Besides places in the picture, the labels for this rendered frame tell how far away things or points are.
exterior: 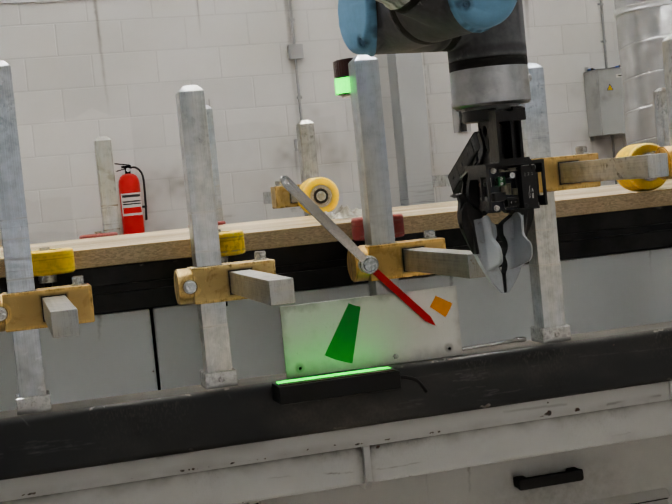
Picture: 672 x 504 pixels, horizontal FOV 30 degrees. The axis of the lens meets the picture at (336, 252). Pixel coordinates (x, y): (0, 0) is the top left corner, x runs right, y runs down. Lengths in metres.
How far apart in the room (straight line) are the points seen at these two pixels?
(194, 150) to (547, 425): 0.67
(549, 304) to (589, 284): 0.28
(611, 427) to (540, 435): 0.12
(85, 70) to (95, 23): 0.33
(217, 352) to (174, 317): 0.22
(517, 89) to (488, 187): 0.12
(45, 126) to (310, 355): 7.20
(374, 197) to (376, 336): 0.20
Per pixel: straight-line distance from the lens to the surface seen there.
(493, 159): 1.42
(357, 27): 1.36
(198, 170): 1.71
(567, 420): 1.93
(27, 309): 1.69
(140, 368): 1.93
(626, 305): 2.17
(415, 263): 1.73
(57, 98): 8.89
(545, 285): 1.86
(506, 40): 1.43
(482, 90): 1.42
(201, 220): 1.71
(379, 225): 1.77
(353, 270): 1.77
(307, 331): 1.74
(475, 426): 1.86
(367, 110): 1.77
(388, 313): 1.77
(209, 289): 1.71
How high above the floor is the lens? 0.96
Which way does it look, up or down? 3 degrees down
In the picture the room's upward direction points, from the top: 5 degrees counter-clockwise
